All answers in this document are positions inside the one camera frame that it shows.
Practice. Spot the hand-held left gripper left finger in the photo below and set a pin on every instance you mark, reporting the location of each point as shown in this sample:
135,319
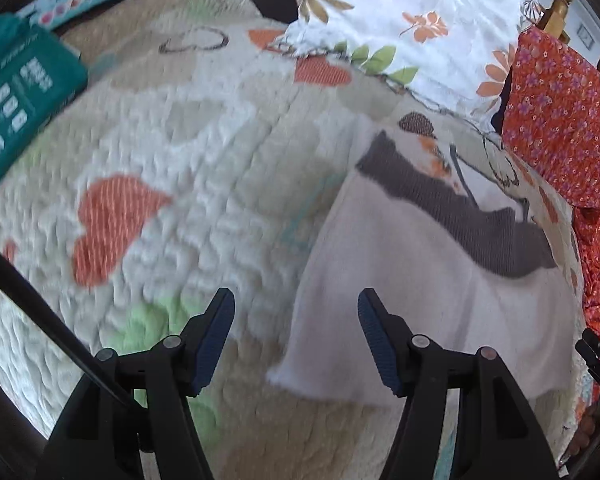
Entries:
212,340

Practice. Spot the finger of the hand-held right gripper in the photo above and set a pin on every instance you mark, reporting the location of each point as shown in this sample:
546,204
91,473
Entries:
597,355

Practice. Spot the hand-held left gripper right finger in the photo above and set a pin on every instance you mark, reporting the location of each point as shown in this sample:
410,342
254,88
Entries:
380,345

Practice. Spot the heart patterned quilt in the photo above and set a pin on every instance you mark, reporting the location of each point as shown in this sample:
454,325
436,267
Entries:
205,135

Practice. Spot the orange floral cloth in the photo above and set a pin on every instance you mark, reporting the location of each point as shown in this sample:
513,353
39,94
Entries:
555,110

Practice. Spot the teal box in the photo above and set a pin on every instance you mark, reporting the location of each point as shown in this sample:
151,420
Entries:
25,85

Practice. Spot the white floral pillow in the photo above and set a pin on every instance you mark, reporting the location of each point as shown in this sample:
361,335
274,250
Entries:
405,0

